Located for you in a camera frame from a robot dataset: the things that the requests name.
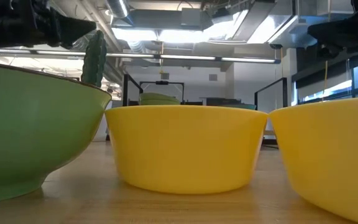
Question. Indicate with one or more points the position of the black ceiling mounted sensor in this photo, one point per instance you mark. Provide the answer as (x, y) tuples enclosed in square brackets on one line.
[(275, 46)]

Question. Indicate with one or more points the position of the red floral bowl green outside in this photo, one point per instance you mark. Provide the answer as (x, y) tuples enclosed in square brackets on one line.
[(158, 96), (160, 102), (26, 124)]

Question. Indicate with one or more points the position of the round silver air duct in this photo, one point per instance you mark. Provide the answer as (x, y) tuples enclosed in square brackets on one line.
[(118, 7)]

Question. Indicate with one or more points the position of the dark background desk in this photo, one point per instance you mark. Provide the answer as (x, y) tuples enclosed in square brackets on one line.
[(222, 102)]

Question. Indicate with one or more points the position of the blue patterned bowl teal outside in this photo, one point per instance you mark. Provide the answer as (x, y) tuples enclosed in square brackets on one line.
[(244, 107)]

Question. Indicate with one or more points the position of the grey wall vent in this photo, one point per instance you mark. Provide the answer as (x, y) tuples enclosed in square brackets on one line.
[(213, 77)]

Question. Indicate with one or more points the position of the black background rig frame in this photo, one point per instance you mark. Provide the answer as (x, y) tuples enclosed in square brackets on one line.
[(162, 82)]

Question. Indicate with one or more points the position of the yellow plastic mini bowl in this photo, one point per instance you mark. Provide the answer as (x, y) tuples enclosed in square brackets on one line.
[(185, 149), (331, 155)]

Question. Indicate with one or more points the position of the black aluminium table frame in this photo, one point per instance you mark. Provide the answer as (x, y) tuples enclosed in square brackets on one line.
[(269, 142)]

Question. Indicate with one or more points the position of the long linear ceiling light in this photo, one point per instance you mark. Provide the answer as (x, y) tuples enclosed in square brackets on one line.
[(247, 59)]

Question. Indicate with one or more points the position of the large rectangular silver duct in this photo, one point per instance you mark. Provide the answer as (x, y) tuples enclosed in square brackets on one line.
[(278, 23)]

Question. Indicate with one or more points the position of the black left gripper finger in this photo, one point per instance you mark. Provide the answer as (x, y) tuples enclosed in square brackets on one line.
[(73, 31)]

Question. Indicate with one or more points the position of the black metal wooden shelf rack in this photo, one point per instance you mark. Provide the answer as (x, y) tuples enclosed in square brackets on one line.
[(125, 90)]

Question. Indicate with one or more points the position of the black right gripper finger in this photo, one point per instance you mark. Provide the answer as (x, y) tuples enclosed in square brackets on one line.
[(323, 32)]

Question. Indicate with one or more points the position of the green cactus plant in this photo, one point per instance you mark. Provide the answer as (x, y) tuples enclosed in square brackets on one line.
[(93, 62)]

